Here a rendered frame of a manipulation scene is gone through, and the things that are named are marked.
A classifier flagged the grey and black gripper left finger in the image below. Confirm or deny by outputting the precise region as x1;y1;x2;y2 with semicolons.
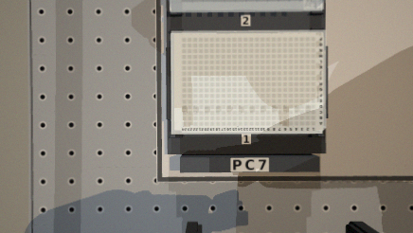
186;222;202;233

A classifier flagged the dark grey plate carrier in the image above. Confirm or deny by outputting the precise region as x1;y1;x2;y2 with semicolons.
166;0;326;172

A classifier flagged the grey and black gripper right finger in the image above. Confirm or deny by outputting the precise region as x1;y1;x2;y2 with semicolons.
346;222;379;233

